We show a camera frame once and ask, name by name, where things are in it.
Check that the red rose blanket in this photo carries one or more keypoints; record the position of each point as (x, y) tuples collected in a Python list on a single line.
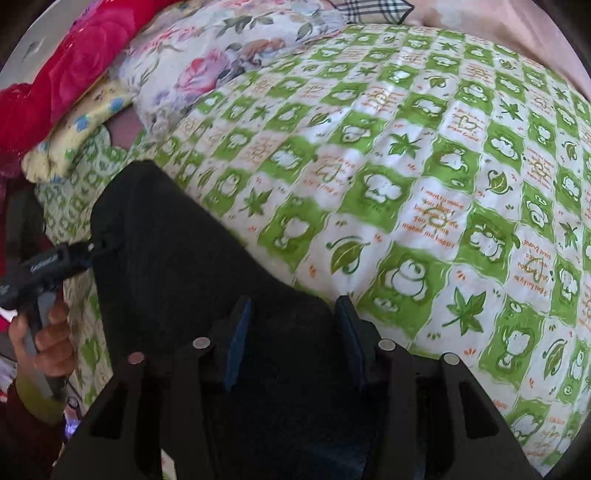
[(30, 110)]

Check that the black fleece pants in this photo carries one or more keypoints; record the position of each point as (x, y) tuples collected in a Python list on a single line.
[(269, 382)]

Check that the dark red sleeve forearm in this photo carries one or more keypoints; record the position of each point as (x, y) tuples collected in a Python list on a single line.
[(32, 432)]

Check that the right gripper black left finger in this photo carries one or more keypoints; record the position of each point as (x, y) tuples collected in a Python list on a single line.
[(152, 405)]

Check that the person's left hand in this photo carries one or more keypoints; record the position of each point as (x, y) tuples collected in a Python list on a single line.
[(56, 356)]

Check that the green white patterned bedsheet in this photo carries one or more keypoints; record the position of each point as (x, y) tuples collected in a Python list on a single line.
[(440, 180)]

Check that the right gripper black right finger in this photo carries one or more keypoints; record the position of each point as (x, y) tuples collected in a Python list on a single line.
[(430, 418)]

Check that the yellow floral pillow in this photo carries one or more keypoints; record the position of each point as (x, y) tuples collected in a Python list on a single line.
[(51, 159)]

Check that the floral white pillow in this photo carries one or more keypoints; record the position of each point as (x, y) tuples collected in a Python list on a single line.
[(194, 47)]

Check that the pink plaid-patch duvet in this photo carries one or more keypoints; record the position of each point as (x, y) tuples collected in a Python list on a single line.
[(522, 26)]

